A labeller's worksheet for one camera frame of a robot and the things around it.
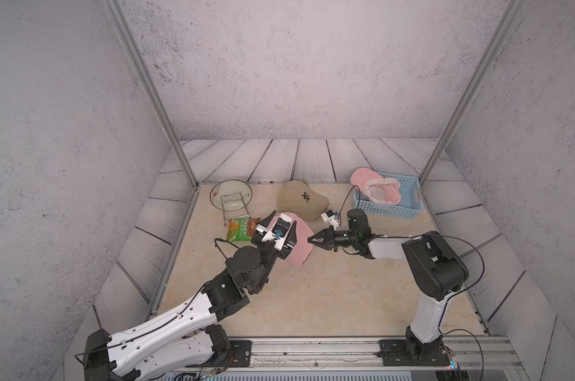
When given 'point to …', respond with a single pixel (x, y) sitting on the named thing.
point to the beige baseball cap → (295, 197)
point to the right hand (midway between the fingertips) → (311, 242)
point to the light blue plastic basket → (408, 207)
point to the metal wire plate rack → (244, 203)
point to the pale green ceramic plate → (227, 187)
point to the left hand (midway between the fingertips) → (285, 218)
